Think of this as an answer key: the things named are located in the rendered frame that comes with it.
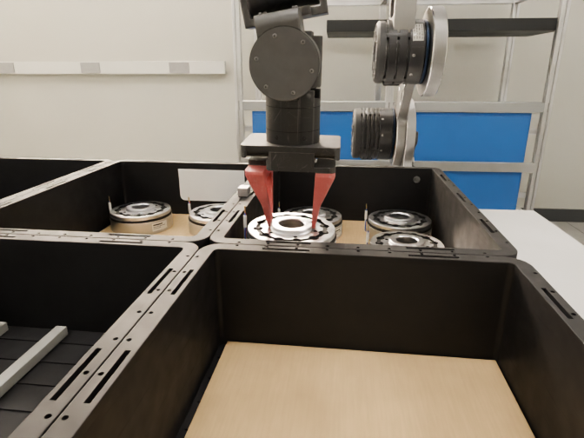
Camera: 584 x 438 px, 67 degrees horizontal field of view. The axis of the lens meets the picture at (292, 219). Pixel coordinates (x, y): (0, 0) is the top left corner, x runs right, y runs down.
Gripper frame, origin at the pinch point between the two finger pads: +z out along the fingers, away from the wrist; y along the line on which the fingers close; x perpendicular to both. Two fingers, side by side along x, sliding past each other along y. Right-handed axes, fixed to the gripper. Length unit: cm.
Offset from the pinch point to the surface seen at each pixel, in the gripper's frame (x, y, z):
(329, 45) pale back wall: 292, -3, -17
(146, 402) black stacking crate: -26.2, -6.5, 2.4
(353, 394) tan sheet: -17.4, 7.1, 8.7
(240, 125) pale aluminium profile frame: 202, -51, 26
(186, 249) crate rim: -10.5, -8.9, -0.6
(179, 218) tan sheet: 26.8, -23.8, 11.9
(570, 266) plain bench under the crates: 41, 55, 25
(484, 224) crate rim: 0.8, 21.6, -0.1
